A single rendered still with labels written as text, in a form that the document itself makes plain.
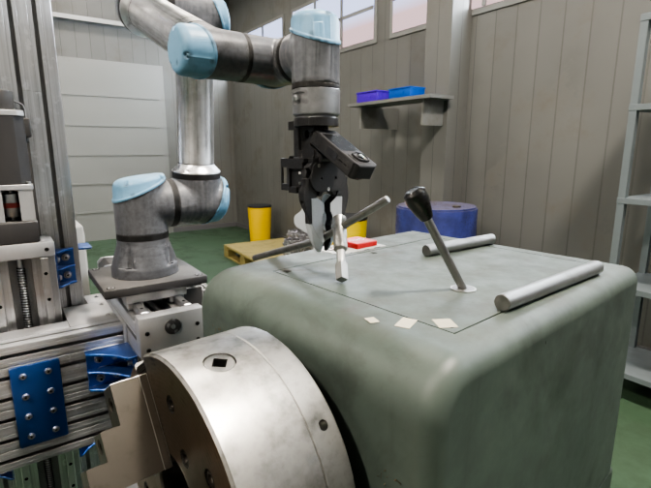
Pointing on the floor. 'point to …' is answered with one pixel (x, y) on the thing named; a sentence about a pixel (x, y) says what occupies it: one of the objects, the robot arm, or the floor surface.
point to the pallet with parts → (263, 247)
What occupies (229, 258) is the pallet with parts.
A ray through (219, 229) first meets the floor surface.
